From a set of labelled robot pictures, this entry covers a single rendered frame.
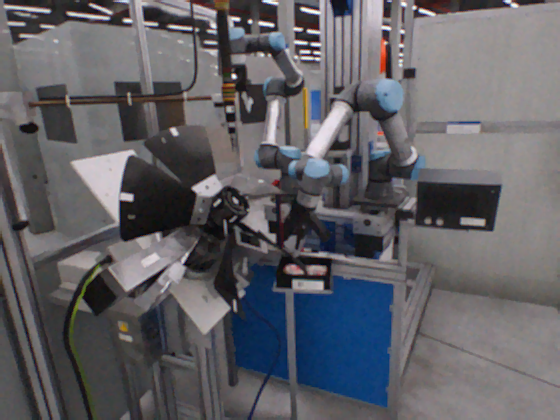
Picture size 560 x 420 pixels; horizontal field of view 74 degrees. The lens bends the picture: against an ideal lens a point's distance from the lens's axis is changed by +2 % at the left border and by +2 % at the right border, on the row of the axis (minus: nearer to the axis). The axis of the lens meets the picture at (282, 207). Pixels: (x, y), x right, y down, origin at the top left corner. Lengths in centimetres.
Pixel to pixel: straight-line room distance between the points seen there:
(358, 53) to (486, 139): 125
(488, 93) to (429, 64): 42
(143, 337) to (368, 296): 91
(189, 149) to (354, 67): 104
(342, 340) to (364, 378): 21
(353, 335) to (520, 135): 178
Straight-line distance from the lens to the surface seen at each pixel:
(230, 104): 122
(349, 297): 169
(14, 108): 131
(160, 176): 106
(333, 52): 206
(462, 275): 317
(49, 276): 169
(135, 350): 149
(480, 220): 146
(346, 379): 196
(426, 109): 286
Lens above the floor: 153
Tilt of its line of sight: 17 degrees down
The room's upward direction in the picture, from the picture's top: 2 degrees counter-clockwise
